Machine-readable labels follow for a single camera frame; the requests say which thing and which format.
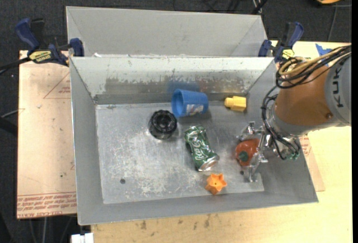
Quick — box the black ribbed plastic ring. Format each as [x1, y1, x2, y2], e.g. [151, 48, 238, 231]
[148, 109, 178, 141]

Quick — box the brown cardboard board red print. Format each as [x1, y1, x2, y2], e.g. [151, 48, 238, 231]
[16, 50, 327, 220]

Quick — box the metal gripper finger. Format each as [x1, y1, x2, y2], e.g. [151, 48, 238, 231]
[243, 152, 269, 184]
[236, 121, 265, 141]

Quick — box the crushed green soda can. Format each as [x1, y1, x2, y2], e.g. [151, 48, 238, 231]
[183, 125, 220, 172]

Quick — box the grey metal bin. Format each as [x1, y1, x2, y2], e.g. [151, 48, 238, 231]
[65, 6, 319, 226]

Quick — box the yellow plastic block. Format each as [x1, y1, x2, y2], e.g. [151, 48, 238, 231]
[224, 95, 247, 113]

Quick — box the orange star-shaped toy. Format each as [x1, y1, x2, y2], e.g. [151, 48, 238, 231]
[204, 172, 228, 196]

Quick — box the orange toy pepper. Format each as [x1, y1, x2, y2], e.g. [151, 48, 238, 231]
[234, 138, 261, 167]

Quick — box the blue plastic cup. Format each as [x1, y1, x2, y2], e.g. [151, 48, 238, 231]
[171, 88, 210, 119]

